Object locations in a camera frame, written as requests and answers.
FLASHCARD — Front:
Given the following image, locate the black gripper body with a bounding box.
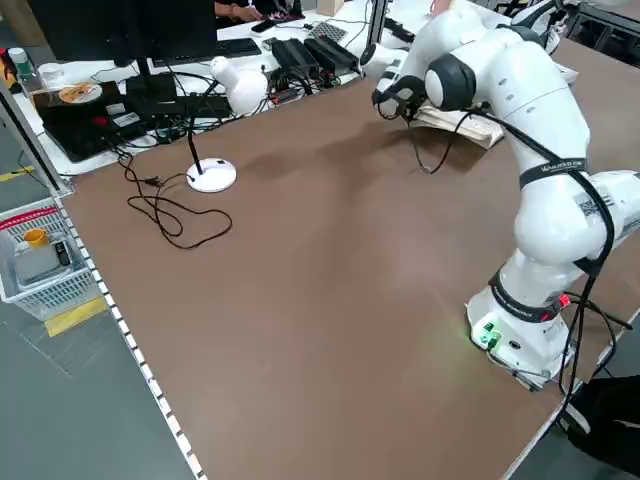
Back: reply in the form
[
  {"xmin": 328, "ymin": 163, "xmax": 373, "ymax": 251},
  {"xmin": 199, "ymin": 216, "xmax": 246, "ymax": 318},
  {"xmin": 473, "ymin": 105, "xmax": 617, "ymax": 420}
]
[{"xmin": 382, "ymin": 74, "xmax": 427, "ymax": 122}]

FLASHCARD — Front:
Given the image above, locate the white blue cover book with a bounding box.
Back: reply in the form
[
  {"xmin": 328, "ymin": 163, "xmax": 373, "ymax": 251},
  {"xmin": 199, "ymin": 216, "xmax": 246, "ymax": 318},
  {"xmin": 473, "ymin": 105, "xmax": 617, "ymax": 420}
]
[{"xmin": 413, "ymin": 101, "xmax": 506, "ymax": 150}]

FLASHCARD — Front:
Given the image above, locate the black power strip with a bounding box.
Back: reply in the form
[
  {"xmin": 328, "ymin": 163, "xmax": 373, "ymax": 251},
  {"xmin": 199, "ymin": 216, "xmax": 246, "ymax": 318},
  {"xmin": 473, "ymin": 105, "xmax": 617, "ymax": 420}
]
[{"xmin": 383, "ymin": 18, "xmax": 417, "ymax": 42}]

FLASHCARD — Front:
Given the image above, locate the black power adapter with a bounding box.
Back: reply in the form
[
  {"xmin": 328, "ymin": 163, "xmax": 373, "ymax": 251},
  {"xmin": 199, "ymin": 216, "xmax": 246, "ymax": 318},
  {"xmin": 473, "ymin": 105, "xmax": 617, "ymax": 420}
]
[
  {"xmin": 303, "ymin": 35, "xmax": 362, "ymax": 74},
  {"xmin": 270, "ymin": 38, "xmax": 322, "ymax": 77}
]

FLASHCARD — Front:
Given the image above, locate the grey perforated board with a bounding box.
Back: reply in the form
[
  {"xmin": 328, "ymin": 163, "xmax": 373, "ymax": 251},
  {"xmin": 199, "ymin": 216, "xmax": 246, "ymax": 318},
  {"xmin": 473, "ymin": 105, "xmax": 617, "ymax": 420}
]
[{"xmin": 306, "ymin": 20, "xmax": 349, "ymax": 43}]

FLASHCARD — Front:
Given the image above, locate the white desk lamp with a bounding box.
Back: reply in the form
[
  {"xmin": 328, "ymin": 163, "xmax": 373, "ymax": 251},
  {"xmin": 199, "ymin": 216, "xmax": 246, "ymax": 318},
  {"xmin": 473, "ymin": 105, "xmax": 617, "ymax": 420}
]
[{"xmin": 185, "ymin": 55, "xmax": 270, "ymax": 195}]

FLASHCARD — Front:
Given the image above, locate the black keyboard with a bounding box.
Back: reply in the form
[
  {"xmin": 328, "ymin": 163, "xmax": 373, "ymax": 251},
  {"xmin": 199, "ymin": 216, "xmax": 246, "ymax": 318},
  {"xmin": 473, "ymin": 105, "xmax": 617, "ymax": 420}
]
[{"xmin": 150, "ymin": 37, "xmax": 264, "ymax": 69}]

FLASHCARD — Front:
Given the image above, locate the person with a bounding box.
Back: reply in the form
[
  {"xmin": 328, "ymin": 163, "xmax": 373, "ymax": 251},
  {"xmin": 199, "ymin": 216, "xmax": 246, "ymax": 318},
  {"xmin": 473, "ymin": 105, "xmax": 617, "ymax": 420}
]
[{"xmin": 213, "ymin": 0, "xmax": 307, "ymax": 24}]

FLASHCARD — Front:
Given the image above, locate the black dock box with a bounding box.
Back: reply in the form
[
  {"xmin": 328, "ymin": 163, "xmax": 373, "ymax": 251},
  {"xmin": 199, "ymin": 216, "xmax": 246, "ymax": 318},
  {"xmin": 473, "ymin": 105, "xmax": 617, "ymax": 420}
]
[{"xmin": 125, "ymin": 73, "xmax": 178, "ymax": 104}]

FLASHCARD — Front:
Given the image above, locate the black monitor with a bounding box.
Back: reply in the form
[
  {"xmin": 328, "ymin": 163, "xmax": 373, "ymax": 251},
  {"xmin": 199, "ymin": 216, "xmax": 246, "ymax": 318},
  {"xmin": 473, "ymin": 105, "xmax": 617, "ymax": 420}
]
[{"xmin": 26, "ymin": 0, "xmax": 219, "ymax": 101}]

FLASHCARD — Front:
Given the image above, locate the orange white disc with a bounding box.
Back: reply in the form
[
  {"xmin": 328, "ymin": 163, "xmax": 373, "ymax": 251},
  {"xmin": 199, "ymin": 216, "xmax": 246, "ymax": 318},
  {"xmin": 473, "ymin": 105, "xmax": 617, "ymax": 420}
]
[{"xmin": 51, "ymin": 81, "xmax": 104, "ymax": 106}]

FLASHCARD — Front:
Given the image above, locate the black flat case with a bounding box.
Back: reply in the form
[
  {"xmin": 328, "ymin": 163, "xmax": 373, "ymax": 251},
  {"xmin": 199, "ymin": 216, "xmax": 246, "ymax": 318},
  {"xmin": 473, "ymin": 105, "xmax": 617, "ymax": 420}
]
[{"xmin": 34, "ymin": 79, "xmax": 149, "ymax": 165}]

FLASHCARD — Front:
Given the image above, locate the white cup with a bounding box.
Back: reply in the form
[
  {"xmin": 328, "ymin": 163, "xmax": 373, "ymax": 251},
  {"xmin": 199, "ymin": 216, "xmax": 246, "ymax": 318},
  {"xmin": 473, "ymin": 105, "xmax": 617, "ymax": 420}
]
[{"xmin": 38, "ymin": 61, "xmax": 69, "ymax": 91}]

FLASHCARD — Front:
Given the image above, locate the black bag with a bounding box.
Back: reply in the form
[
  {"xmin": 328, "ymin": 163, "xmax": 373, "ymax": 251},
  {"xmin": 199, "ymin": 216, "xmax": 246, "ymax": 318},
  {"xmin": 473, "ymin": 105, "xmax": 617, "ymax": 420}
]
[{"xmin": 556, "ymin": 375, "xmax": 640, "ymax": 477}]

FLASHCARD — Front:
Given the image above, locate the clear bottle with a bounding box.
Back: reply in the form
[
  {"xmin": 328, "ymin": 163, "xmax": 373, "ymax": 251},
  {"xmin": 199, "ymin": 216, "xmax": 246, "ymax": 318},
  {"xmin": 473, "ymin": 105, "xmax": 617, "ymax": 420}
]
[{"xmin": 6, "ymin": 46, "xmax": 44, "ymax": 97}]

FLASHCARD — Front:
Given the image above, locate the yellow cup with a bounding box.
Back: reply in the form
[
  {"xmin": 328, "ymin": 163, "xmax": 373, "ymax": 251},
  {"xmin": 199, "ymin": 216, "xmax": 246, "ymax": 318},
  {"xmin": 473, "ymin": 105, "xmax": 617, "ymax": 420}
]
[{"xmin": 22, "ymin": 227, "xmax": 51, "ymax": 250}]

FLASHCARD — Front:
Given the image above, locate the white plastic basket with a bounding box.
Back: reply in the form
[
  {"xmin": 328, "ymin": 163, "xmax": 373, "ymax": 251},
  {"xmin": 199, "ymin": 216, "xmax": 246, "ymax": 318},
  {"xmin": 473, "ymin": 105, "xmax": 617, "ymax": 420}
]
[{"xmin": 0, "ymin": 196, "xmax": 98, "ymax": 322}]

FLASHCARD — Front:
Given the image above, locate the aluminium table post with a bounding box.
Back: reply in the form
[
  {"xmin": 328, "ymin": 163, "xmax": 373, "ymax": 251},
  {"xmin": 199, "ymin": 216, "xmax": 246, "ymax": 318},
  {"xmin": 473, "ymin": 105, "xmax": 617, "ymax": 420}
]
[{"xmin": 363, "ymin": 0, "xmax": 390, "ymax": 81}]

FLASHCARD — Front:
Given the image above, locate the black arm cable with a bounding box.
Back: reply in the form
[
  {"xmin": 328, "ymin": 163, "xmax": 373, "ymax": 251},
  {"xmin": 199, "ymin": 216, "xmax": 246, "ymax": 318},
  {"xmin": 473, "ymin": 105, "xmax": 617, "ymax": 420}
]
[{"xmin": 408, "ymin": 106, "xmax": 632, "ymax": 401}]

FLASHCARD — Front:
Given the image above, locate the black lamp power cable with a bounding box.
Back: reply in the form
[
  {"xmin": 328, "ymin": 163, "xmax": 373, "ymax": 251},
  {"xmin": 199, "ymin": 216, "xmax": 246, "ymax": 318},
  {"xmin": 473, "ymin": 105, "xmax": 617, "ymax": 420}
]
[{"xmin": 116, "ymin": 149, "xmax": 235, "ymax": 251}]

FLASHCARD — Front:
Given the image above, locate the aluminium frame post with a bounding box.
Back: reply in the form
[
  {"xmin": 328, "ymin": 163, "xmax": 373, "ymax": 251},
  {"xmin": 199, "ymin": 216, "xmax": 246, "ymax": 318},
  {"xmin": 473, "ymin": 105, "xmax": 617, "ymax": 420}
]
[{"xmin": 0, "ymin": 81, "xmax": 76, "ymax": 196}]

